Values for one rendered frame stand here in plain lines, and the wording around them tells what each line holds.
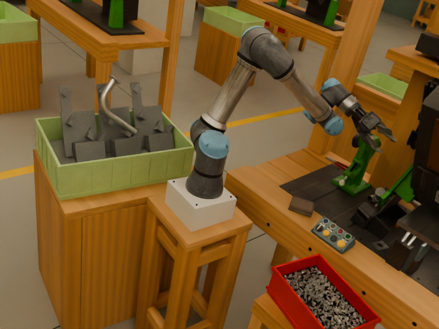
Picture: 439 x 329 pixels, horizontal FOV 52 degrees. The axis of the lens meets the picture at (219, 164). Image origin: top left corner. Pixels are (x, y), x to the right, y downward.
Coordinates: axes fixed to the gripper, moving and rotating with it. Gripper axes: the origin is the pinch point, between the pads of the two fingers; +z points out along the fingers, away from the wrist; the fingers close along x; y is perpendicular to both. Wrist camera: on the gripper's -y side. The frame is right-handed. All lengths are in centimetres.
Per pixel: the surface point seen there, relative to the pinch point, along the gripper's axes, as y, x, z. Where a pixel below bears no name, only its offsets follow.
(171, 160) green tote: -9, -71, -57
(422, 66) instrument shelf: 7.2, 29.8, -14.3
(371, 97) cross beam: -33.5, 21.5, -23.9
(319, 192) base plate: -22.5, -29.5, -4.5
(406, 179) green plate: 9.6, -6.6, 14.6
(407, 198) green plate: 6.6, -10.3, 19.9
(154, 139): -17, -72, -73
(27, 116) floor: -166, -158, -228
